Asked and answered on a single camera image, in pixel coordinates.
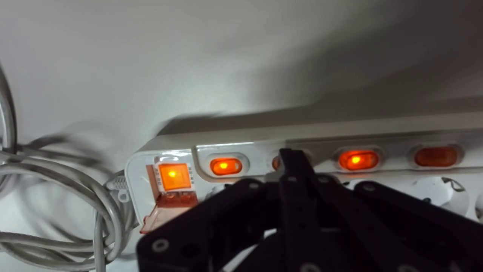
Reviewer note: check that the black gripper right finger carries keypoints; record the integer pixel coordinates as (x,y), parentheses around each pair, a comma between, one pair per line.
(392,227)

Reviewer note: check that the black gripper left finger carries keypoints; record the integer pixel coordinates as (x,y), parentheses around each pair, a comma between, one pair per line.
(211,231)

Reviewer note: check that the orange oval rocker switch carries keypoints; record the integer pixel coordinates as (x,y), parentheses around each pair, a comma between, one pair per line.
(358,159)
(435,156)
(225,165)
(275,162)

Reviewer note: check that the white power strip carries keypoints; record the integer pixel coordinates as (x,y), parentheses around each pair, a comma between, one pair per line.
(311,136)

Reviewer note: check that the square orange main switch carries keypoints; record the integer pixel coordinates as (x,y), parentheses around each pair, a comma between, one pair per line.
(173,176)

